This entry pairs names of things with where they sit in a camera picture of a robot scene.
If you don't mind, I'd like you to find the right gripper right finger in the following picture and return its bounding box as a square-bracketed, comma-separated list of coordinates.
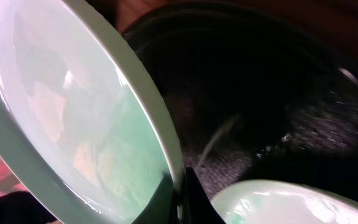
[182, 167, 225, 224]

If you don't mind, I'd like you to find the black round tray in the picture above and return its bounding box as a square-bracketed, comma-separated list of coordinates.
[122, 2, 358, 202]

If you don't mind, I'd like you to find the mint green plate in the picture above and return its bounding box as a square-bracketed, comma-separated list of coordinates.
[211, 180, 358, 224]
[0, 0, 183, 223]

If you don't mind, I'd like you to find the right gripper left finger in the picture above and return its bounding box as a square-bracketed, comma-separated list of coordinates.
[132, 174, 178, 224]

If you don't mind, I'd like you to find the mint green plate back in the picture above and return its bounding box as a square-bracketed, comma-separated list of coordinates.
[211, 180, 358, 224]

